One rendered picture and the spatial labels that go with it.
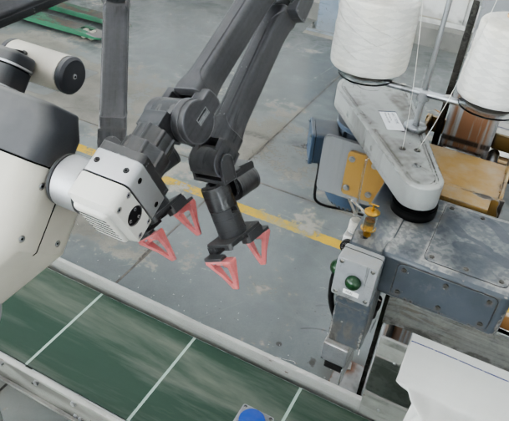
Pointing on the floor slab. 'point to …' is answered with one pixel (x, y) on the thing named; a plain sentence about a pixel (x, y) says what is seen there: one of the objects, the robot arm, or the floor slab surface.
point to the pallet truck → (70, 20)
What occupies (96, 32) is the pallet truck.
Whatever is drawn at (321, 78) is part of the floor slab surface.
